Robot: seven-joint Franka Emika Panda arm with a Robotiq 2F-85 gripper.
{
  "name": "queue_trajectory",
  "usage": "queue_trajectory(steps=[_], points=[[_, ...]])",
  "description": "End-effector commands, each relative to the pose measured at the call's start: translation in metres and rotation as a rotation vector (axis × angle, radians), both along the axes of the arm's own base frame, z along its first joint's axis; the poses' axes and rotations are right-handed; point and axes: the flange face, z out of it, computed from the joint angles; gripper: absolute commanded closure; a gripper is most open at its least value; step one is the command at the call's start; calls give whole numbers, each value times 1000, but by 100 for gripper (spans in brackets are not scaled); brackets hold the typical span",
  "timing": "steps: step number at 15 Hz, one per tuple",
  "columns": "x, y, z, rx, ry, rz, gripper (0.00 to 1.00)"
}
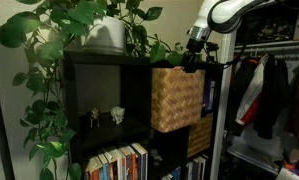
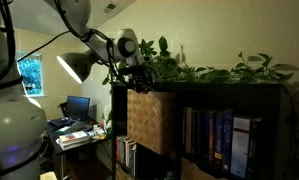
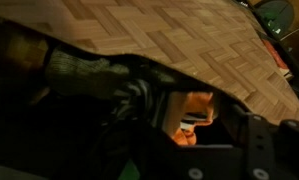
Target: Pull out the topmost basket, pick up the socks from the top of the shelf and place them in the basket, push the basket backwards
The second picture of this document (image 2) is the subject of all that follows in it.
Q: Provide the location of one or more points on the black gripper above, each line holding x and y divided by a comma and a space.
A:
139, 76

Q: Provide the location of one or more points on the tall woven bamboo basket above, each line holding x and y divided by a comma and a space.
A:
150, 121

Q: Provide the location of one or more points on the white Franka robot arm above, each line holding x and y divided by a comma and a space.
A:
15, 133

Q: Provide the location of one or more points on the black cube shelf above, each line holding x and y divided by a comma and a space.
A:
222, 87

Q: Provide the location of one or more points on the short woven bamboo basket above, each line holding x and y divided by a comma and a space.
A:
195, 171

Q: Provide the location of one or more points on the white flower decoration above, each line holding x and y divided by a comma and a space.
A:
107, 116

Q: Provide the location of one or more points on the grey desk lamp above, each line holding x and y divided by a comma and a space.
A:
77, 65

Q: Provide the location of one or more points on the black computer monitor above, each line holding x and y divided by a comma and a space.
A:
77, 107

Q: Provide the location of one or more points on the small colourful desk items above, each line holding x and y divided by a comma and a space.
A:
97, 132

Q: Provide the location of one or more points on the tan spine book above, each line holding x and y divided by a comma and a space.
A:
188, 130

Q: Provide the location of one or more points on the red spine book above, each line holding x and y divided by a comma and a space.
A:
117, 148

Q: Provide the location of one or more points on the ceiling air vent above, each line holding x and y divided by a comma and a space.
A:
109, 7

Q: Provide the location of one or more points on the white spine book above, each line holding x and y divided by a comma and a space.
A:
123, 151

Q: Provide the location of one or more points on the green pothos plant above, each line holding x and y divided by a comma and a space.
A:
219, 75

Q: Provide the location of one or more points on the black spine book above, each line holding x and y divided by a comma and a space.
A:
195, 133

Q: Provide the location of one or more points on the dark navy spine book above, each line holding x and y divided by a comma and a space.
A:
205, 133

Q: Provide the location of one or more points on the colourful cover book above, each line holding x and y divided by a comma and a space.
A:
74, 136

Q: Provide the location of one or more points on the dark blue bag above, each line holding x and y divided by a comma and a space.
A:
60, 122

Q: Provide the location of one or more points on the brown spine book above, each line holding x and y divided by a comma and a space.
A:
212, 133

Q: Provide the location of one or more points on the thick white book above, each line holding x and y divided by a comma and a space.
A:
72, 145

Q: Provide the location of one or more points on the blue book yellow label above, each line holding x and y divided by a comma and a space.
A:
219, 136

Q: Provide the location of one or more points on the dark desk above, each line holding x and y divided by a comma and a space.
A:
52, 136

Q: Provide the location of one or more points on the blue book white title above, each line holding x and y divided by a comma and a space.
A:
227, 140

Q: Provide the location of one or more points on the pale yellow box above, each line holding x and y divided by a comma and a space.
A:
48, 175

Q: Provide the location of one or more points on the black book white print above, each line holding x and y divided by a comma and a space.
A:
254, 146

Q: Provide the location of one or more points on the window with white frame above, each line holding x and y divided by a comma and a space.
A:
30, 75

